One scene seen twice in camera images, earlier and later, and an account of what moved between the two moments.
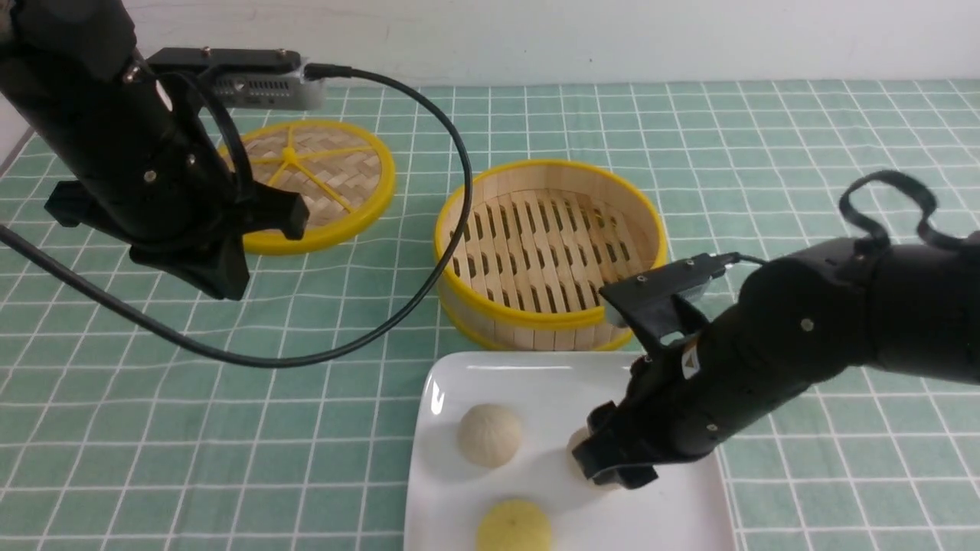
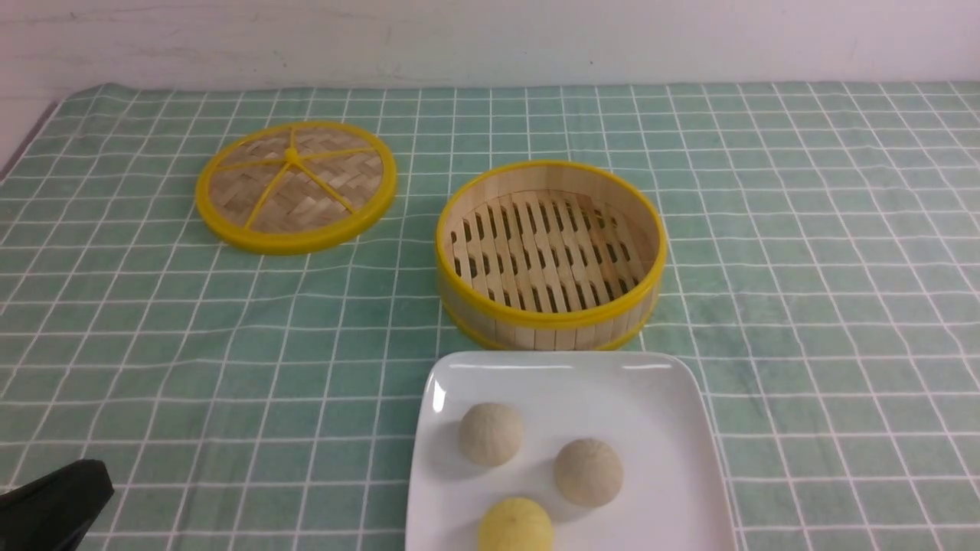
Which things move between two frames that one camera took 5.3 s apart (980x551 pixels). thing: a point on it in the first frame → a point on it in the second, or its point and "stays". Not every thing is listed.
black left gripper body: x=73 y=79 → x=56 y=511
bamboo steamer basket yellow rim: x=544 y=239 stays
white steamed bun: x=489 y=435 stays
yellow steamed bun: x=514 y=526 stays
